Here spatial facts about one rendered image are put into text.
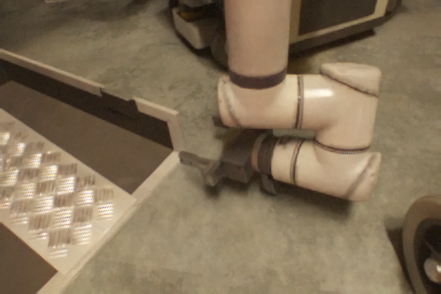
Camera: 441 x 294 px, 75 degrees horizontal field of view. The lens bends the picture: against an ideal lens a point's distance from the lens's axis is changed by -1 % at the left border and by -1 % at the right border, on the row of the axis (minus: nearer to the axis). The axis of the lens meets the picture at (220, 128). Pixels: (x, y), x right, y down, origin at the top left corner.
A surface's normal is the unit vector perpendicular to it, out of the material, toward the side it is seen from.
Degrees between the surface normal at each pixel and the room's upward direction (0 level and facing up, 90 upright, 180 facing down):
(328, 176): 71
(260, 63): 89
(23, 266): 1
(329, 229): 0
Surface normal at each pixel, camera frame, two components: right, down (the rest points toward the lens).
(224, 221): -0.08, -0.75
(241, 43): -0.58, 0.56
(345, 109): -0.16, 0.34
